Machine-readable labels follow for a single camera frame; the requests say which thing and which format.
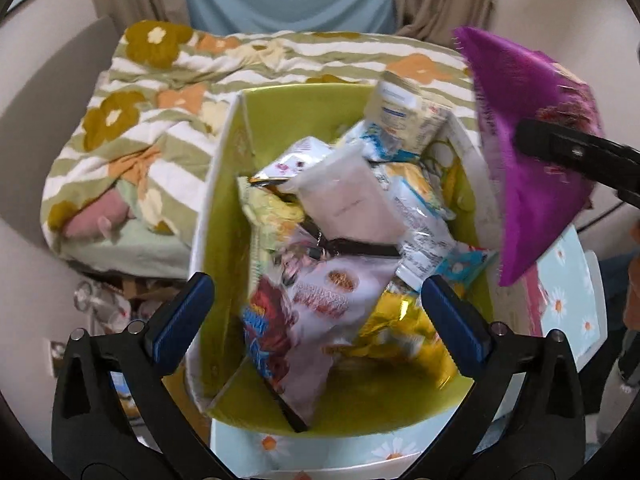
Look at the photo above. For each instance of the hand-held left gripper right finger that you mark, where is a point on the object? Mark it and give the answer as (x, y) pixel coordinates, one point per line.
(450, 325)

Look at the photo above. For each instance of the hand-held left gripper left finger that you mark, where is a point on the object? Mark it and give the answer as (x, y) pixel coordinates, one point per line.
(180, 320)

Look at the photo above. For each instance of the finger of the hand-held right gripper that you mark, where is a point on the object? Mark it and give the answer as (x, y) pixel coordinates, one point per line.
(560, 145)

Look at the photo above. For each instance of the gold snack packet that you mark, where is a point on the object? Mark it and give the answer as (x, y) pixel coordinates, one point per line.
(395, 320)

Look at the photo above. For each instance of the purple snack packet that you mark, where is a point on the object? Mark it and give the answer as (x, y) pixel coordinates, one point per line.
(525, 220)

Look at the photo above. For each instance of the blue white snack packet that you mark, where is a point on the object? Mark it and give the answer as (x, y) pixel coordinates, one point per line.
(425, 240)

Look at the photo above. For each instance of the white red snack packet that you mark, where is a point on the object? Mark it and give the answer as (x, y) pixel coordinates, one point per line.
(340, 310)

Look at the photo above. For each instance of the frosted pink snack packet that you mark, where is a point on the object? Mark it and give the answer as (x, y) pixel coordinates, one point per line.
(350, 195)

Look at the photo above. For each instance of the yellow green cardboard box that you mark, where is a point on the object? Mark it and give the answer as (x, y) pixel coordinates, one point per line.
(260, 110)

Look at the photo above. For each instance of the red blue snack packet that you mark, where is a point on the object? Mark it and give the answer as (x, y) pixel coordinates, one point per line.
(262, 340)

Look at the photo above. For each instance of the pink cloth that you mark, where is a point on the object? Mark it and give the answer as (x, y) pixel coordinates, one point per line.
(90, 217)

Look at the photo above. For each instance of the pale yellow snack packet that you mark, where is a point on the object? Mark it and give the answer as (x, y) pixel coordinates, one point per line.
(265, 210)

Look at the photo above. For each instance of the yellow blue snack packet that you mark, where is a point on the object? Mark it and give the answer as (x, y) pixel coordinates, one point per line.
(415, 180)

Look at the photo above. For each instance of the striped floral blanket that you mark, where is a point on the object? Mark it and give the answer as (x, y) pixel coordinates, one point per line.
(150, 110)

